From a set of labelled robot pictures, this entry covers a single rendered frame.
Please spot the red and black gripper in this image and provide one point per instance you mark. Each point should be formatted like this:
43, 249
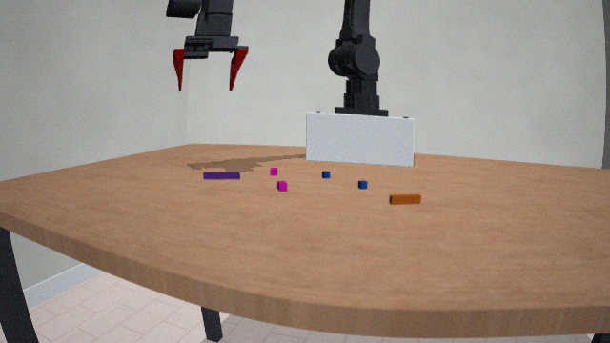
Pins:
213, 44

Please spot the orange rod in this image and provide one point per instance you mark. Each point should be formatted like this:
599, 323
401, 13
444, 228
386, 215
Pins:
399, 199

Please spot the purple rod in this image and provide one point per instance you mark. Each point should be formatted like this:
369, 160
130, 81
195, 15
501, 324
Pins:
222, 175

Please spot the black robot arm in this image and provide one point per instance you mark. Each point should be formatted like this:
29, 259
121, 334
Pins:
354, 62

